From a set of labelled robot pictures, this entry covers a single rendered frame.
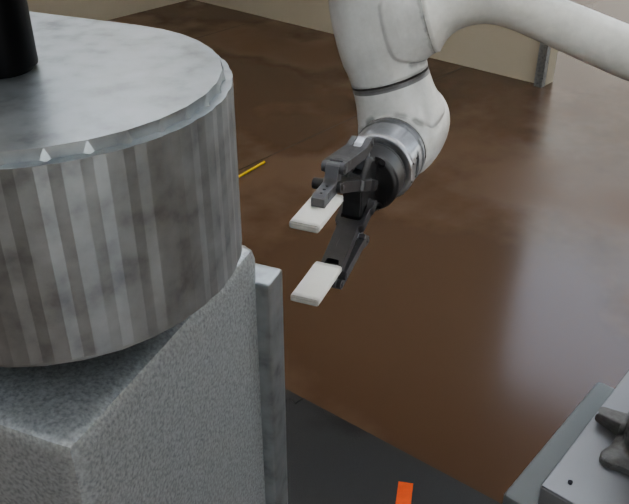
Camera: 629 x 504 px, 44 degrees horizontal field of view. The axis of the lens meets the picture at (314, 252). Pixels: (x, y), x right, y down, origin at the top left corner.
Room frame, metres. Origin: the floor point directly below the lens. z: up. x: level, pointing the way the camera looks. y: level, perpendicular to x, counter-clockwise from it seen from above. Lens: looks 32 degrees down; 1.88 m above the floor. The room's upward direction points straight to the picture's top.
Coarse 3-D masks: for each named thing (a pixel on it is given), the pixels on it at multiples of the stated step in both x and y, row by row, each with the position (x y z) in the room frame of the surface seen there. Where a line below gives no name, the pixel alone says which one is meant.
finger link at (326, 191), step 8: (328, 168) 0.71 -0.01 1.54; (336, 168) 0.71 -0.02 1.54; (328, 176) 0.71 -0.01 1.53; (336, 176) 0.70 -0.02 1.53; (328, 184) 0.70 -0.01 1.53; (336, 184) 0.70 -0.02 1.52; (320, 192) 0.68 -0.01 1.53; (328, 192) 0.68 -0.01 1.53; (336, 192) 0.70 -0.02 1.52; (312, 200) 0.67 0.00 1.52; (320, 200) 0.67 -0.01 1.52; (328, 200) 0.68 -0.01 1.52
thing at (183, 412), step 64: (192, 320) 0.40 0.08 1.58; (256, 320) 0.47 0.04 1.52; (0, 384) 0.33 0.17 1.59; (64, 384) 0.33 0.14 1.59; (128, 384) 0.33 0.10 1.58; (192, 384) 0.39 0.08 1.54; (256, 384) 0.47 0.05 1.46; (0, 448) 0.30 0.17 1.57; (64, 448) 0.29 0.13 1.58; (128, 448) 0.32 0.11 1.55; (192, 448) 0.38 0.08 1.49; (256, 448) 0.46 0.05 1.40
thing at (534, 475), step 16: (592, 400) 1.18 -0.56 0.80; (576, 416) 1.13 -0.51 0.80; (592, 416) 1.13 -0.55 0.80; (560, 432) 1.09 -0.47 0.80; (576, 432) 1.09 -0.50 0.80; (544, 448) 1.05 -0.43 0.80; (560, 448) 1.04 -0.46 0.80; (544, 464) 1.01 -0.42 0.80; (528, 480) 0.97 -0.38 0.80; (544, 480) 0.97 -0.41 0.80; (512, 496) 0.93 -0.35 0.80; (528, 496) 0.93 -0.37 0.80
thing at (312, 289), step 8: (320, 264) 0.70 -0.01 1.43; (328, 264) 0.70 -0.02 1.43; (312, 272) 0.68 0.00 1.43; (320, 272) 0.68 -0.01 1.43; (328, 272) 0.68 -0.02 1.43; (336, 272) 0.68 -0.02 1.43; (304, 280) 0.67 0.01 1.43; (312, 280) 0.67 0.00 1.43; (320, 280) 0.67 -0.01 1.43; (328, 280) 0.67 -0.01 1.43; (296, 288) 0.65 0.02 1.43; (304, 288) 0.65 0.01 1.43; (312, 288) 0.65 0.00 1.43; (320, 288) 0.65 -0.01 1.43; (328, 288) 0.66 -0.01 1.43; (296, 296) 0.64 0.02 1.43; (304, 296) 0.64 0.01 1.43; (312, 296) 0.64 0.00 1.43; (320, 296) 0.64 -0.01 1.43; (312, 304) 0.63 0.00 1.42
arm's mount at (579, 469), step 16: (624, 384) 1.13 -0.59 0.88; (608, 400) 1.09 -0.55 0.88; (624, 400) 1.09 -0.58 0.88; (592, 432) 1.01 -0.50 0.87; (608, 432) 1.01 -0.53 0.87; (576, 448) 0.98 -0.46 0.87; (592, 448) 0.98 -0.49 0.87; (560, 464) 0.94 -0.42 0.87; (576, 464) 0.94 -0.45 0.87; (592, 464) 0.94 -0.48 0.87; (560, 480) 0.91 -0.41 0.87; (576, 480) 0.91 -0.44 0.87; (592, 480) 0.91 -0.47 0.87; (608, 480) 0.91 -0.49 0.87; (624, 480) 0.91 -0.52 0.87; (544, 496) 0.90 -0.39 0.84; (560, 496) 0.88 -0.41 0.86; (576, 496) 0.88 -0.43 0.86; (592, 496) 0.88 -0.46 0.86; (608, 496) 0.88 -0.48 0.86; (624, 496) 0.88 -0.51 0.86
